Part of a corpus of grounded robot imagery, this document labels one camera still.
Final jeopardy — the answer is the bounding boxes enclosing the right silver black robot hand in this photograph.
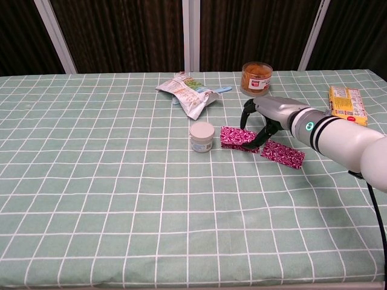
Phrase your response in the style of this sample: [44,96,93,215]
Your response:
[240,95,310,152]

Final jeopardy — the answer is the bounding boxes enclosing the clear jar orange contents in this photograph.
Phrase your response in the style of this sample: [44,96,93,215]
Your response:
[239,61,274,99]

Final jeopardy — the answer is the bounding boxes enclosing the yellow biscuit package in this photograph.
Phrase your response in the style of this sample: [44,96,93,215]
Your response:
[328,85,369,127]

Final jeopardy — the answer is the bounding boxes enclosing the small white round jar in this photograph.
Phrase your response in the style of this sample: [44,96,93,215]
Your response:
[189,121,216,153]

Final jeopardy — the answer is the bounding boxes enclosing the dark brown curtain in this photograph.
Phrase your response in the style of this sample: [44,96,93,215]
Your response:
[306,0,387,83]
[198,0,323,73]
[50,0,185,74]
[0,0,66,77]

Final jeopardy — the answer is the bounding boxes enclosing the crumpled white snack bag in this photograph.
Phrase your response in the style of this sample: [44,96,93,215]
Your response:
[155,71,220,120]

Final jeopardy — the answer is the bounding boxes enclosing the green checkered tablecloth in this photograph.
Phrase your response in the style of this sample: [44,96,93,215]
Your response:
[0,69,387,288]

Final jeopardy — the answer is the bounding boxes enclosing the light blue plastic handle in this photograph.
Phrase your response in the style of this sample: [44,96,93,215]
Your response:
[171,86,233,105]

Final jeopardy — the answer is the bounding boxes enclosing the white partition frame post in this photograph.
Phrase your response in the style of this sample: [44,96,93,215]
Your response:
[33,0,78,74]
[181,0,201,73]
[297,0,331,71]

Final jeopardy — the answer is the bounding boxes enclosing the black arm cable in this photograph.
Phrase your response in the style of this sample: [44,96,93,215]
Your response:
[347,170,387,272]

